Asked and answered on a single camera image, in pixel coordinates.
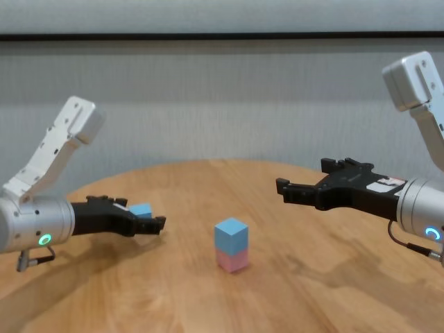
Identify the black wall rail strip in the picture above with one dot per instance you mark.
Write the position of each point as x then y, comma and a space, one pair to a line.
222, 37

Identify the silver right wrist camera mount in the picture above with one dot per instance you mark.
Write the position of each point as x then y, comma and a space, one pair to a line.
412, 83

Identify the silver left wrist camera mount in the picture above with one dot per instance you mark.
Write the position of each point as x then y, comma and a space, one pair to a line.
62, 145

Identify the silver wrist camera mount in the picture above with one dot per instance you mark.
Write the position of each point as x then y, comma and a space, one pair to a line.
412, 83
62, 145

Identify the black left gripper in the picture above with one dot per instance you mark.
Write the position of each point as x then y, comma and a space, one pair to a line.
100, 218

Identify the blue cube block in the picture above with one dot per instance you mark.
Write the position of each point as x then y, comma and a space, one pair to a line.
140, 209
230, 236

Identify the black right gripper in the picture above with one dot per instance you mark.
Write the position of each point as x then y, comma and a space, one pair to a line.
357, 189

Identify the pink cube block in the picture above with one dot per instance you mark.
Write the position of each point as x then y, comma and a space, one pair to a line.
232, 263

